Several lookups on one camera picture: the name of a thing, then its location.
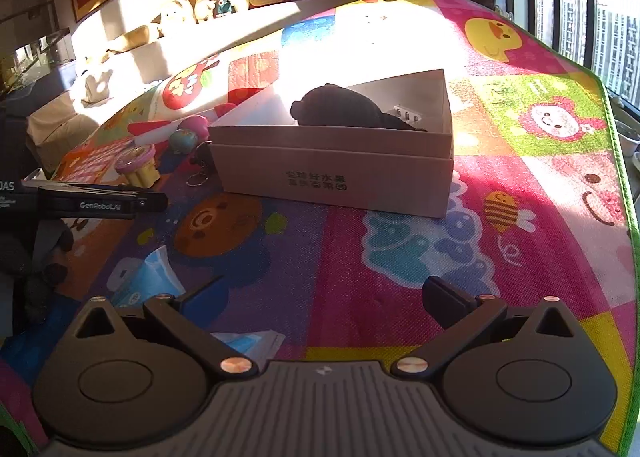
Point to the black plush toy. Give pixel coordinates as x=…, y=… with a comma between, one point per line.
x=345, y=107

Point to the white cardboard box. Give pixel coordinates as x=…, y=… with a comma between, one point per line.
x=350, y=172

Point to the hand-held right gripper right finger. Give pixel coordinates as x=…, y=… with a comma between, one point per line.
x=442, y=297

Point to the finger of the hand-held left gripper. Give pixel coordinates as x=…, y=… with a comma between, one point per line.
x=100, y=203

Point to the green and blue ball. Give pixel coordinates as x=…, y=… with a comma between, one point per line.
x=182, y=141

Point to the blue and white packet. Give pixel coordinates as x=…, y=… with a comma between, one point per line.
x=155, y=272

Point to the colourful cartoon play mat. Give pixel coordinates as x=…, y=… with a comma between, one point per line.
x=375, y=277

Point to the white battery charger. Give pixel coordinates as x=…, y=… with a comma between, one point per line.
x=407, y=114

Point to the window with dark frame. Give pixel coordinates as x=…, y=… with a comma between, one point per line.
x=610, y=37

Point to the person's left hand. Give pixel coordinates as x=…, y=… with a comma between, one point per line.
x=47, y=242

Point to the pink and yellow toy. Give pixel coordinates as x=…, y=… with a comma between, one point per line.
x=135, y=167

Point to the long tan plush toy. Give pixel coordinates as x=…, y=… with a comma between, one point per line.
x=132, y=39

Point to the pink ball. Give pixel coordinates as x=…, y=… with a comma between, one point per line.
x=195, y=126

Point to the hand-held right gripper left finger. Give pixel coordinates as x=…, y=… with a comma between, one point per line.
x=190, y=304

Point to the beige plush toy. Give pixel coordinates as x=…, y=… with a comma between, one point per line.
x=202, y=4

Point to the dark glass cabinet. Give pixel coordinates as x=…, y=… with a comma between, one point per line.
x=30, y=57

